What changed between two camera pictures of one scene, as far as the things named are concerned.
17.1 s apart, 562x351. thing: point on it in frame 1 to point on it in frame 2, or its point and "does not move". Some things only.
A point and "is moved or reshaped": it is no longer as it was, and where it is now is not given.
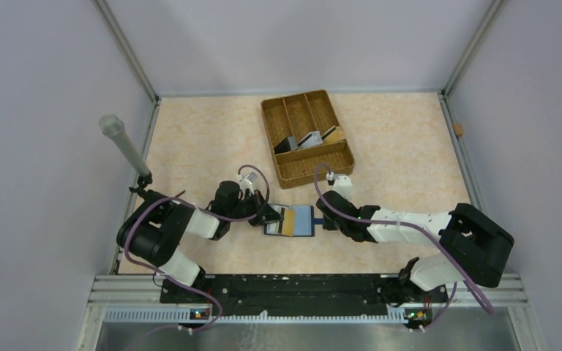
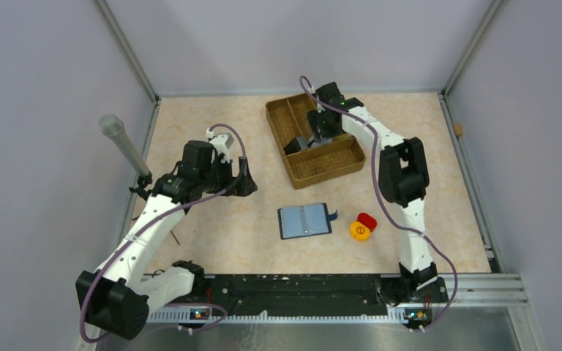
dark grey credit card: (282, 147) to (292, 147)
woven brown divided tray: (306, 137) is moved or reshaped
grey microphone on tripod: (113, 125) does not move
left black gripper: (263, 212) to (239, 186)
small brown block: (458, 129) does not move
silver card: (312, 139) to (324, 140)
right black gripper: (328, 224) to (315, 119)
